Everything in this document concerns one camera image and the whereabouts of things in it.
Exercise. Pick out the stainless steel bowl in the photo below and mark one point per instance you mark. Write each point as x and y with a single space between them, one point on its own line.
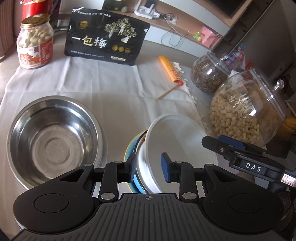
51 136

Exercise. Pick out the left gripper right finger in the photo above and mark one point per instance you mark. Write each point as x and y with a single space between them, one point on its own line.
186 176

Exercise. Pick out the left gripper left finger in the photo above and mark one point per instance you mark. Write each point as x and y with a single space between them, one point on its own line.
111 176

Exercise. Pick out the pink box on shelf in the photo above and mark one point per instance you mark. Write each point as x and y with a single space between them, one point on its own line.
209 37

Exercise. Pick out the white tablecloth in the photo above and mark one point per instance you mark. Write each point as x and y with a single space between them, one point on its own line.
124 99

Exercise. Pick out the white tv cabinet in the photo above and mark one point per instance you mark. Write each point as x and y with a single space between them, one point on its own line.
180 22

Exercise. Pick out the black plum snack bag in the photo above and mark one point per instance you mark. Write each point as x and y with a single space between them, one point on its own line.
103 35

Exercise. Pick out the white router on shelf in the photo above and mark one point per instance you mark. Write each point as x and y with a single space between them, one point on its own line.
146 10

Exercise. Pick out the red trash bin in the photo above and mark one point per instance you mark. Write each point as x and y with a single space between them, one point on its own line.
35 7

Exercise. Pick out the orange snack tube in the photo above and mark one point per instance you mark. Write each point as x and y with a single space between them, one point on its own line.
170 70

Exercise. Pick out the blue enamel bowl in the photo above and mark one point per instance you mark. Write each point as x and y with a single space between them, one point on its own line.
137 185

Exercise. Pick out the wooden chopstick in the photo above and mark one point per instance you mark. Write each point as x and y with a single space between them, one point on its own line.
167 92

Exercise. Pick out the gold lid peanut jar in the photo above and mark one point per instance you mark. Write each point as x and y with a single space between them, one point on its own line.
35 41

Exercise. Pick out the glass jar of seeds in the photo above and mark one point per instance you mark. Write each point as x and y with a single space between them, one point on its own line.
209 72

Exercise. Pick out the glass jar of peanuts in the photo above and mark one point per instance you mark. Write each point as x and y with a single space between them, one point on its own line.
247 107

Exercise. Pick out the white paper noodle bowl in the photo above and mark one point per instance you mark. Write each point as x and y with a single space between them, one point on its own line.
181 138

